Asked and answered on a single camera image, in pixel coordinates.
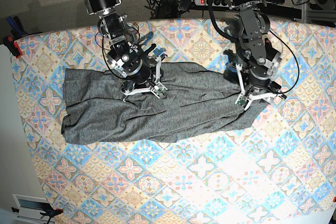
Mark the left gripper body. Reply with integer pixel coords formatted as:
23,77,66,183
226,62,287,111

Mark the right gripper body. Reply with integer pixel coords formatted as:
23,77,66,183
120,44,167,99

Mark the grey t-shirt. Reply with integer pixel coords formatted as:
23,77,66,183
61,62,267,145

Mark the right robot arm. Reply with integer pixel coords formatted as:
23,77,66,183
84,0,167,99

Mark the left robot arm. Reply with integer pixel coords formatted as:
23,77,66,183
207,0,286,110

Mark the patterned tablecloth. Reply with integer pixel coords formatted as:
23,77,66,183
10,20,335,223

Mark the red black clamp upper left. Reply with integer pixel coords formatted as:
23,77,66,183
3,36,22,59

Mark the black clamp lower left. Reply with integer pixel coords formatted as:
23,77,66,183
12,207,64,221

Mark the white floor vent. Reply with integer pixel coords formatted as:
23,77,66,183
12,194,52,223

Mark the blue handled clamp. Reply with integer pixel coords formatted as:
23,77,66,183
6,16,28,39

